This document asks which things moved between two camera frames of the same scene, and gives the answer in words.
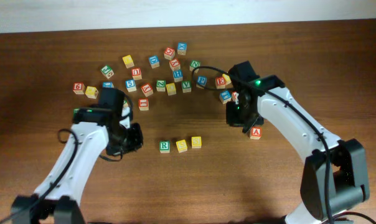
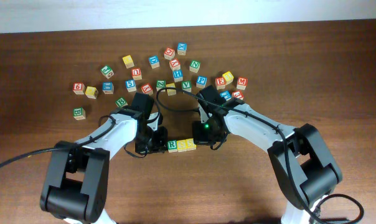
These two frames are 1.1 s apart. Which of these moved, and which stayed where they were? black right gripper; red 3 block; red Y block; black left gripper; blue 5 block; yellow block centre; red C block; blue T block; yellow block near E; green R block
Moved: green R block; black right gripper; black left gripper
Stayed: blue 5 block; yellow block centre; blue T block; yellow block near E; red Y block; red 3 block; red C block
